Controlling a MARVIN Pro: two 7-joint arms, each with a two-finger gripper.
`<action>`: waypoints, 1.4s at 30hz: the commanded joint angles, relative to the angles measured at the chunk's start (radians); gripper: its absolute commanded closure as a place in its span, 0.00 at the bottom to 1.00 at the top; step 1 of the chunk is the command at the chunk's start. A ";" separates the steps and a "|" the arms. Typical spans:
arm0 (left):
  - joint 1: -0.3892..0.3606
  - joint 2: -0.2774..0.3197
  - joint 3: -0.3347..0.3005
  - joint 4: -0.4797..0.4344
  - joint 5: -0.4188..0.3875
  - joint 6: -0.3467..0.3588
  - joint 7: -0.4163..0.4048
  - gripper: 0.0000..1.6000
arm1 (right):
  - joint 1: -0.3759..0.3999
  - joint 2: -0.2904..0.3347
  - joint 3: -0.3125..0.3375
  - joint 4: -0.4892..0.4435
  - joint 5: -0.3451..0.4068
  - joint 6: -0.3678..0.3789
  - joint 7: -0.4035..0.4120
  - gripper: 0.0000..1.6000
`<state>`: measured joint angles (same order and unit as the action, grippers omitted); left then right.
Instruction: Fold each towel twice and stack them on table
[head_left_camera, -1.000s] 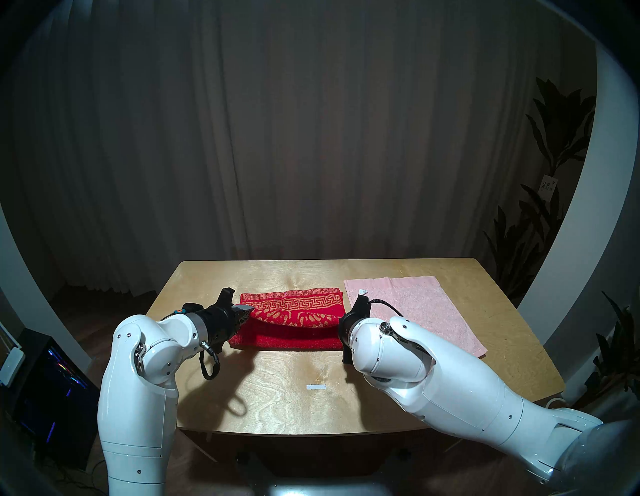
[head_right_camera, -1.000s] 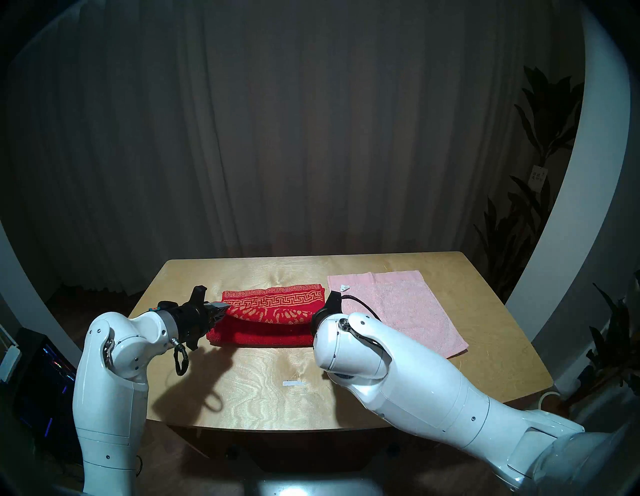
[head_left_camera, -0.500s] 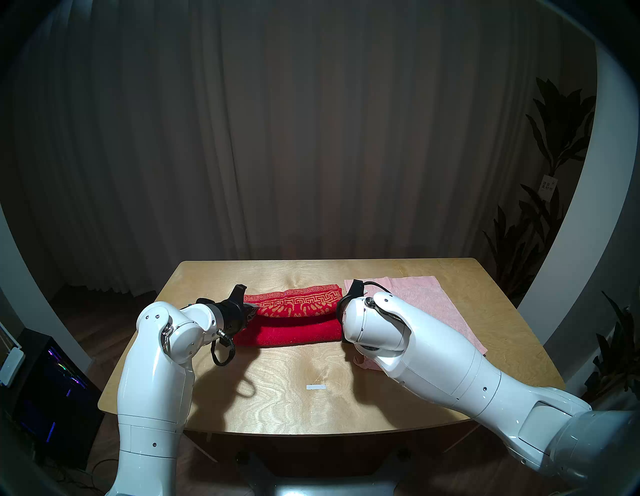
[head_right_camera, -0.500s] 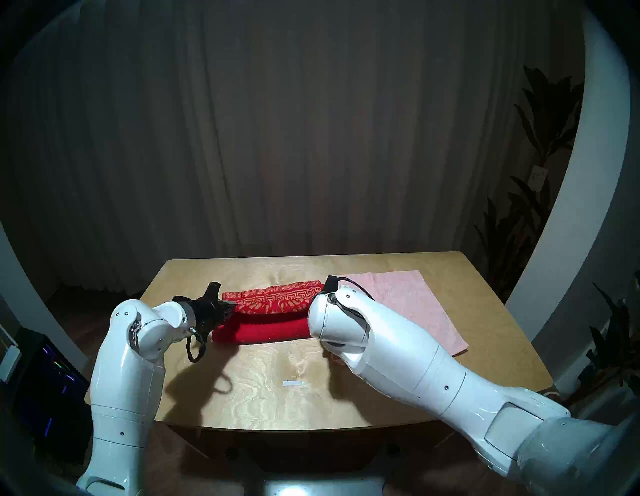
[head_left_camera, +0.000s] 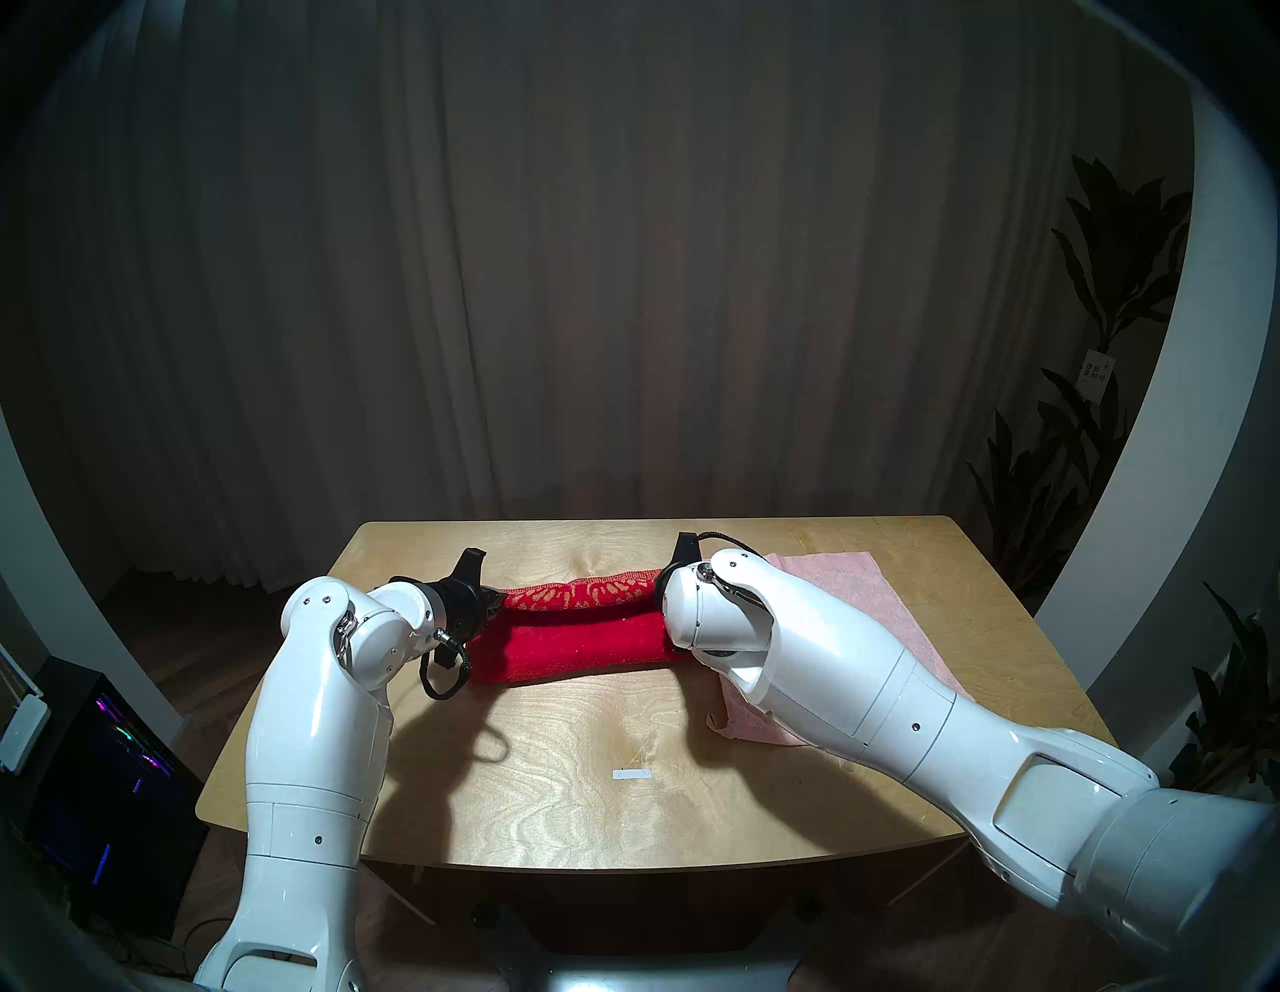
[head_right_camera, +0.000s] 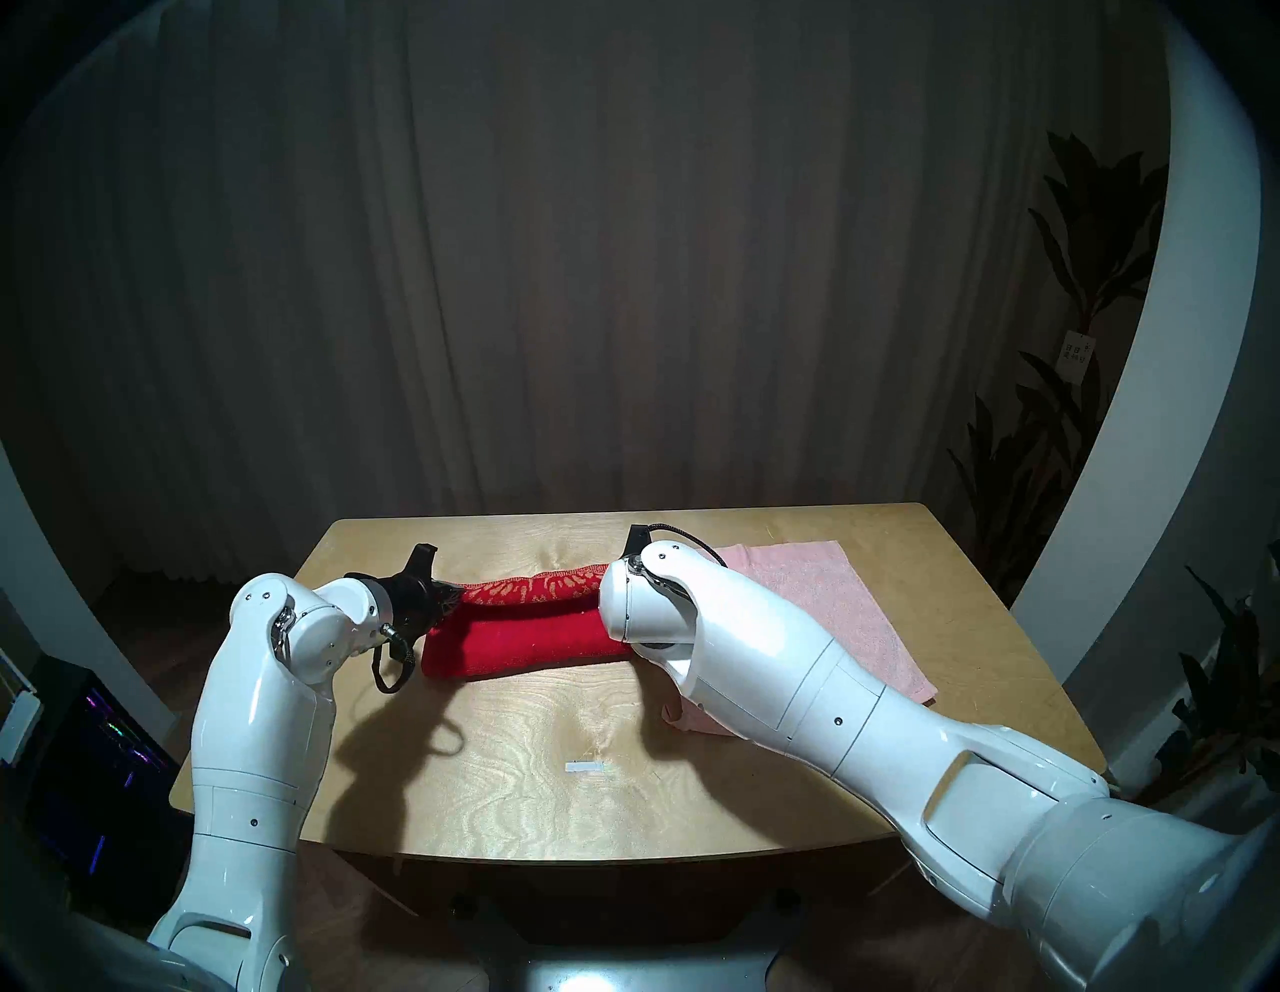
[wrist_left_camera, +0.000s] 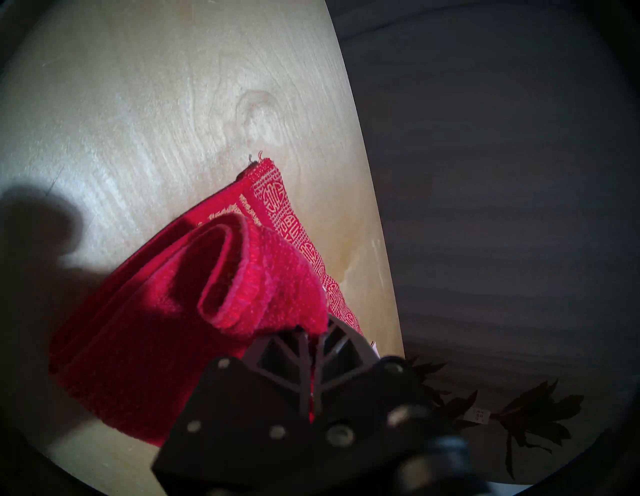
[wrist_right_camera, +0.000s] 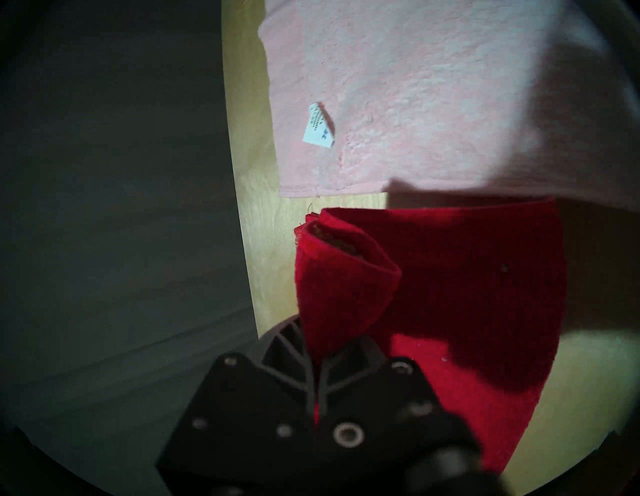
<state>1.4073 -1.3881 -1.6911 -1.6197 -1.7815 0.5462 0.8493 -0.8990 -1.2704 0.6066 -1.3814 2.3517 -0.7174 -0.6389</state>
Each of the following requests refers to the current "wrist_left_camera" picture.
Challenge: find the grey pleated curtain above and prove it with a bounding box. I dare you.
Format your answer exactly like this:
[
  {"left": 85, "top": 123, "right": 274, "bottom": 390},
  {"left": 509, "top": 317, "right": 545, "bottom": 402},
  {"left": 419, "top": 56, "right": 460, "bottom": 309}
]
[{"left": 325, "top": 0, "right": 640, "bottom": 386}]

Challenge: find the tall dark leafy plant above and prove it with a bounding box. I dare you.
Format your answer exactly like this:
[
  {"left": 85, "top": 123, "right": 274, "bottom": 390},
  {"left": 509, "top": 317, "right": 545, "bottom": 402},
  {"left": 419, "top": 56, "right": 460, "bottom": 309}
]
[{"left": 405, "top": 354, "right": 586, "bottom": 481}]

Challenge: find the red towel with gold pattern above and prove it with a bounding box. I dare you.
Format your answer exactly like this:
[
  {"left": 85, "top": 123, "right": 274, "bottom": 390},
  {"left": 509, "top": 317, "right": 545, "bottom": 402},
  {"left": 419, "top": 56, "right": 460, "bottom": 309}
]
[{"left": 47, "top": 157, "right": 381, "bottom": 448}]

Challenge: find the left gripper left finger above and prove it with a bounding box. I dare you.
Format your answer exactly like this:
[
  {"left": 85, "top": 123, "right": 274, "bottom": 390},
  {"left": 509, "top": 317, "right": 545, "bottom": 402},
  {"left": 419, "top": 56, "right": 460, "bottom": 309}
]
[{"left": 151, "top": 327, "right": 316, "bottom": 490}]

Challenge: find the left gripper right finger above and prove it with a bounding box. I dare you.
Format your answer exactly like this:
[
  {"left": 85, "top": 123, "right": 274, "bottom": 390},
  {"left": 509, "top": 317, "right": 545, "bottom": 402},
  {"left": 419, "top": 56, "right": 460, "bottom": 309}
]
[{"left": 312, "top": 315, "right": 437, "bottom": 482}]

